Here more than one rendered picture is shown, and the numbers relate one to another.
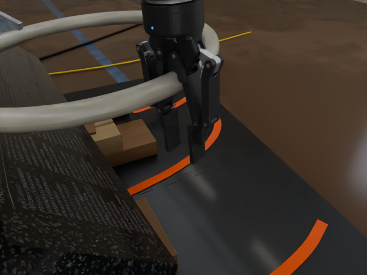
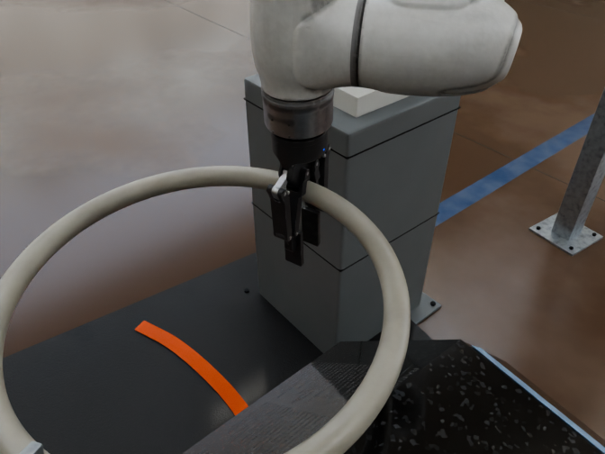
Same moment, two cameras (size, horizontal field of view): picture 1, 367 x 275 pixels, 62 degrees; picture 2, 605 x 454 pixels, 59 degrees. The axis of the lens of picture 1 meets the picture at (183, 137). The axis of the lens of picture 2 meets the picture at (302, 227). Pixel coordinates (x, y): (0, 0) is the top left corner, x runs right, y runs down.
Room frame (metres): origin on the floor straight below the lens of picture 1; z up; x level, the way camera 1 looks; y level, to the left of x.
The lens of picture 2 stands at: (0.48, 0.63, 1.35)
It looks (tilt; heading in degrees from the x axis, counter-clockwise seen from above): 38 degrees down; 261
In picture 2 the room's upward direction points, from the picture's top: straight up
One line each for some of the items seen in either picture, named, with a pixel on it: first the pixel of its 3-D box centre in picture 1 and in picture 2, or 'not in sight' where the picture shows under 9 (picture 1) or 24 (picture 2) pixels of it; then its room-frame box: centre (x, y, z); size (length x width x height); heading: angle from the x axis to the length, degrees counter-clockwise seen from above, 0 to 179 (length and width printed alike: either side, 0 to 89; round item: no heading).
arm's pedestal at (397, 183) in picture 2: not in sight; (344, 207); (0.16, -0.63, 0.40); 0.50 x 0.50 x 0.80; 31
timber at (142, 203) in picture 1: (146, 238); not in sight; (0.71, 0.14, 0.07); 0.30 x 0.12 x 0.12; 28
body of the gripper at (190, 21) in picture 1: (175, 35); (300, 153); (0.39, 0.01, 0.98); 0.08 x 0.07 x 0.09; 50
